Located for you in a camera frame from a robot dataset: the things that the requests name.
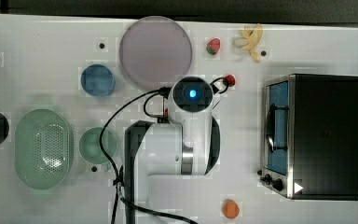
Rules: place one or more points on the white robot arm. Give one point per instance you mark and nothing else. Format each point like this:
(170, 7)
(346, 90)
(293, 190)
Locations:
(186, 143)

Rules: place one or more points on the green oval strainer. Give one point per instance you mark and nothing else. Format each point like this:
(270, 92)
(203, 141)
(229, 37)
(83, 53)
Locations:
(43, 149)

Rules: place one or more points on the small toy strawberry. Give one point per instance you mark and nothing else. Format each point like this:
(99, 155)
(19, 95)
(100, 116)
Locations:
(229, 80)

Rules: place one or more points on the grey round plate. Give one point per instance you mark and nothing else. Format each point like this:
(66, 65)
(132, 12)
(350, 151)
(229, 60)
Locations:
(155, 51)

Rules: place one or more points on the large toy strawberry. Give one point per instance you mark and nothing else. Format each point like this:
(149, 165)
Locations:
(213, 46)

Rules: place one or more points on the blue bowl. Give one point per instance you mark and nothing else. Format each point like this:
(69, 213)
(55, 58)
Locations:
(97, 80)

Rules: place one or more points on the green mug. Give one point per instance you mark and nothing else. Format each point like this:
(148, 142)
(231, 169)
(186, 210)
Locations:
(89, 147)

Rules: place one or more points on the toy peeled banana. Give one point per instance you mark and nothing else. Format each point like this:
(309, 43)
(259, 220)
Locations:
(249, 39)

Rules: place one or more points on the toy orange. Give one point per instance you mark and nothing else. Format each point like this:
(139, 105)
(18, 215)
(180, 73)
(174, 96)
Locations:
(230, 209)

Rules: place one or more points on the black toaster oven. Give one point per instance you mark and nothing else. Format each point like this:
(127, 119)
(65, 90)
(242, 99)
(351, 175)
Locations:
(310, 137)

